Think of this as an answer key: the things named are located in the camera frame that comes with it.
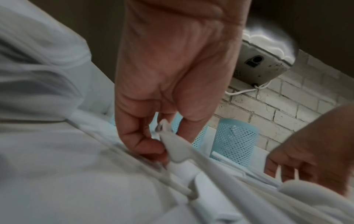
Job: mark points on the teal mesh cup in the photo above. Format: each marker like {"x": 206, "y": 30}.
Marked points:
{"x": 112, "y": 120}
{"x": 235, "y": 142}
{"x": 200, "y": 137}

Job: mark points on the pile of white plastic cutlery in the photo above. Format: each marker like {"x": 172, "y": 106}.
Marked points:
{"x": 304, "y": 192}

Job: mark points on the person's right hand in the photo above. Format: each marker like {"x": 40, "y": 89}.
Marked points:
{"x": 326, "y": 148}

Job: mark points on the person's left hand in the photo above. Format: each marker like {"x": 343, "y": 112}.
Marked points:
{"x": 171, "y": 65}

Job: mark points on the grey wall-mounted appliance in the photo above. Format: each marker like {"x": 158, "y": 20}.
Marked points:
{"x": 262, "y": 67}

